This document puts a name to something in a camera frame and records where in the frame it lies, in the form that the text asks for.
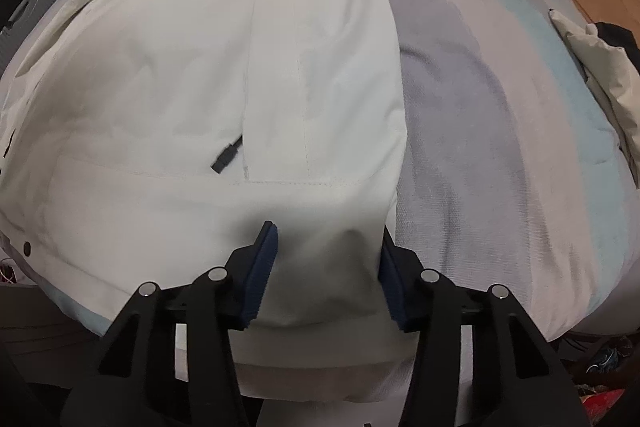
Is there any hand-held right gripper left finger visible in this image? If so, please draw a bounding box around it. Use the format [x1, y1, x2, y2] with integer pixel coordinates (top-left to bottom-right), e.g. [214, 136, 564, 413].
[60, 221, 279, 427]

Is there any silver hard case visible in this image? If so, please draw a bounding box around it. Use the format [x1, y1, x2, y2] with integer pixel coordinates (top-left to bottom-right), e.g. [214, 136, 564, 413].
[0, 0, 56, 72]

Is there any colourful patterned cloth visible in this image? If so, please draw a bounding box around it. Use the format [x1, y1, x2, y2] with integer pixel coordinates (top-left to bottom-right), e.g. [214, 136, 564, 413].
[575, 337, 640, 427]

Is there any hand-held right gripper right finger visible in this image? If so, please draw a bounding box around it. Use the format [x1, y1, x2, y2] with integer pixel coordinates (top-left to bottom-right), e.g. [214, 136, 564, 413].
[377, 224, 591, 427]

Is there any white and black hooded jacket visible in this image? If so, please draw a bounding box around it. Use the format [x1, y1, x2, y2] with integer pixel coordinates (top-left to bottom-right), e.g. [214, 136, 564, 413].
[0, 0, 416, 403]

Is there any beige and black jacket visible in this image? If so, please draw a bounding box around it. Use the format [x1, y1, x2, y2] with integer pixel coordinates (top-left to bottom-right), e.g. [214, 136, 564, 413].
[549, 7, 640, 188]

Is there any bed with striped sheet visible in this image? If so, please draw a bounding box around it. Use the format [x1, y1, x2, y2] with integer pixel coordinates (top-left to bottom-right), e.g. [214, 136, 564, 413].
[0, 0, 640, 348]

